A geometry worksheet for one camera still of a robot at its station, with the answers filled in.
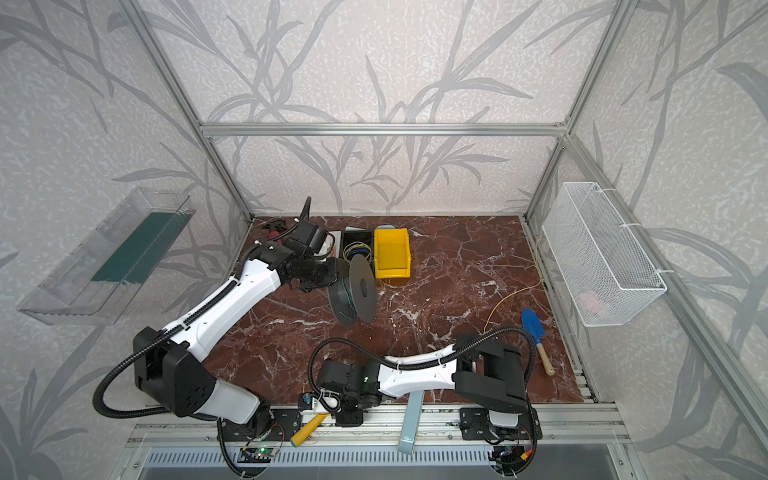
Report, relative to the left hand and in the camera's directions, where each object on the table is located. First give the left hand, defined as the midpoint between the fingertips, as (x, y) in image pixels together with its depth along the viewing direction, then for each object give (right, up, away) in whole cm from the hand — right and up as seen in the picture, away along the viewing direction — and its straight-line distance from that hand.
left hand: (344, 269), depth 81 cm
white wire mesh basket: (+58, +1, -20) cm, 62 cm away
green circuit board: (-18, -43, -10) cm, 48 cm away
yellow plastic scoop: (-7, -39, -9) cm, 40 cm away
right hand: (-1, -33, -6) cm, 34 cm away
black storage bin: (+3, +9, +25) cm, 27 cm away
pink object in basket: (+63, -7, -7) cm, 64 cm away
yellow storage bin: (+12, +2, +27) cm, 29 cm away
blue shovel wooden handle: (+57, -19, +10) cm, 61 cm away
